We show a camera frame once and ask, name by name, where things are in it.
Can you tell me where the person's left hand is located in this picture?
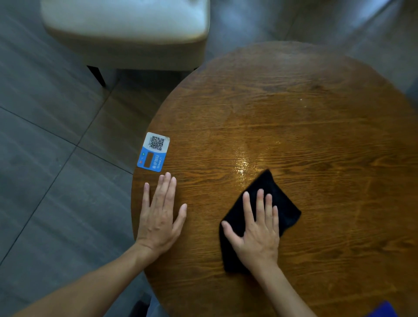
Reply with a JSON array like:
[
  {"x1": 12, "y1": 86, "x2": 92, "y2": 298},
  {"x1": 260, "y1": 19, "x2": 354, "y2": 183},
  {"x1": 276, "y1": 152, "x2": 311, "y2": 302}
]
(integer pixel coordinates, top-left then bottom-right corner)
[{"x1": 135, "y1": 172, "x2": 188, "y2": 257}]

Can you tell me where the person's right hand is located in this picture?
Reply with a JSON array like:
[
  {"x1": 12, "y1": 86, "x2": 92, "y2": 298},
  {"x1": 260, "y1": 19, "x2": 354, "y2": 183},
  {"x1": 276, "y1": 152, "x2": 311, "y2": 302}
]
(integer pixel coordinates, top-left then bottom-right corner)
[{"x1": 221, "y1": 189, "x2": 281, "y2": 273}]

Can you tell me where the black cleaning cloth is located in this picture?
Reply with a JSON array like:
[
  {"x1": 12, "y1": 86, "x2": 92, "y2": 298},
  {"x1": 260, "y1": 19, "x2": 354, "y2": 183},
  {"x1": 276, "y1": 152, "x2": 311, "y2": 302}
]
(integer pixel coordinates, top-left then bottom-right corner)
[{"x1": 219, "y1": 169, "x2": 302, "y2": 274}]

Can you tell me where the person's right forearm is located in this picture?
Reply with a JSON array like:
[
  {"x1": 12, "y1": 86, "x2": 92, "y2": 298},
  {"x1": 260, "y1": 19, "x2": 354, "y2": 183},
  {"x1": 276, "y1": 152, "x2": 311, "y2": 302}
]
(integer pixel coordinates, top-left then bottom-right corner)
[{"x1": 254, "y1": 263, "x2": 317, "y2": 317}]

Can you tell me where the person's left forearm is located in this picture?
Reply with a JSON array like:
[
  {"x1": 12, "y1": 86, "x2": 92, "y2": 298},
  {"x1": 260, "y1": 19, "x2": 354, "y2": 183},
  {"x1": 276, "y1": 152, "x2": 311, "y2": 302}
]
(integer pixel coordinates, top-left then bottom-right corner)
[{"x1": 13, "y1": 241, "x2": 160, "y2": 317}]

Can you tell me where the blue and white code sticker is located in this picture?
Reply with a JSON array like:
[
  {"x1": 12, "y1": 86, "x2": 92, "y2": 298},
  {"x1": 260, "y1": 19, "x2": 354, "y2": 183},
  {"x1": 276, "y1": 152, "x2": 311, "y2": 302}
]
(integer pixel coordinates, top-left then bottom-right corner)
[{"x1": 137, "y1": 132, "x2": 170, "y2": 172}]

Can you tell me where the round wooden table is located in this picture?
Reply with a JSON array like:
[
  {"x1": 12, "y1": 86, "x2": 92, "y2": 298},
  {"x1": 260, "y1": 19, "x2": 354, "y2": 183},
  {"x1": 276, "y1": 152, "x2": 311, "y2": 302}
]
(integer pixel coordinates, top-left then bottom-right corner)
[{"x1": 131, "y1": 41, "x2": 418, "y2": 317}]

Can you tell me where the blue clothing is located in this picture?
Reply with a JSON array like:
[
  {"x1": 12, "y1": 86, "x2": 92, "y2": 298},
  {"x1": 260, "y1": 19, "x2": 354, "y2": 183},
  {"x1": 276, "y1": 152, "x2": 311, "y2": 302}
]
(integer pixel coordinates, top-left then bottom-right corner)
[{"x1": 366, "y1": 301, "x2": 399, "y2": 317}]

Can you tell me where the cream upholstered chair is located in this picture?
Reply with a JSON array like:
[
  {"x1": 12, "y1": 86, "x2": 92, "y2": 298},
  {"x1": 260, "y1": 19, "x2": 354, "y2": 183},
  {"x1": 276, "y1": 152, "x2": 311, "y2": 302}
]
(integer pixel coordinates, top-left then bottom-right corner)
[{"x1": 40, "y1": 0, "x2": 211, "y2": 88}]

